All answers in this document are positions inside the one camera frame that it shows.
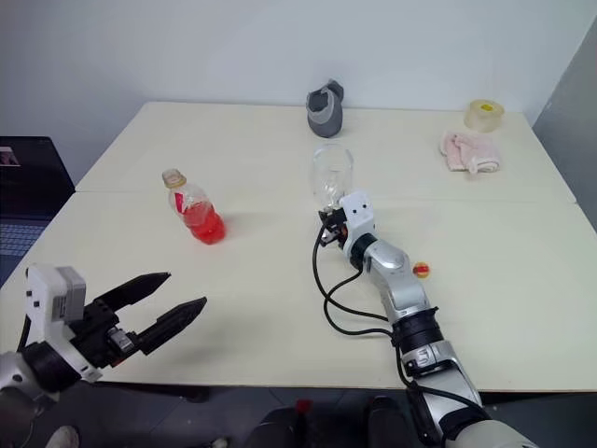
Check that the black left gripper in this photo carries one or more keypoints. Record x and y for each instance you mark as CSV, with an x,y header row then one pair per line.
x,y
95,333

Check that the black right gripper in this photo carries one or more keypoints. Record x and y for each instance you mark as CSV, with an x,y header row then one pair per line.
x,y
333,231

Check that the clear glass cup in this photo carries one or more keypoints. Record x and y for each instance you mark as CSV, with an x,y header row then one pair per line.
x,y
332,172

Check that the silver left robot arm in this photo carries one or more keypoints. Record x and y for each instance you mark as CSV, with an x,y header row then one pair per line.
x,y
18,401

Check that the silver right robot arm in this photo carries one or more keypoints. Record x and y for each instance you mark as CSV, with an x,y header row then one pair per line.
x,y
410,298

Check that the bottle with red liquid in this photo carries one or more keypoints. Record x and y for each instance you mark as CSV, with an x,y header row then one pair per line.
x,y
203,221

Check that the grey cup object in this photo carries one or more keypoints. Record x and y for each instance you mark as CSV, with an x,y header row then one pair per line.
x,y
324,116

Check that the pink towel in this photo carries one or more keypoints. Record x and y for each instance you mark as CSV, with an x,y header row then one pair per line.
x,y
468,151

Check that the dark laptop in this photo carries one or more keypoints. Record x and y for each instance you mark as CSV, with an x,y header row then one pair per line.
x,y
28,186

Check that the dark rounded shape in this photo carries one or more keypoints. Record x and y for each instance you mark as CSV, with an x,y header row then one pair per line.
x,y
389,422
273,429

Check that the clear tape roll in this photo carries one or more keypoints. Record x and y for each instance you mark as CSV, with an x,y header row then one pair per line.
x,y
484,116

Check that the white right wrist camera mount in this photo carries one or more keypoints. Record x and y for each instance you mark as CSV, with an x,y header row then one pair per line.
x,y
358,217

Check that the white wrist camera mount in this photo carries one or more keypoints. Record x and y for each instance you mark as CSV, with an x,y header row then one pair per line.
x,y
358,217
49,298

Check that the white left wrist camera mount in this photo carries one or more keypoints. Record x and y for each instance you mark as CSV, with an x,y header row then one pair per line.
x,y
49,298

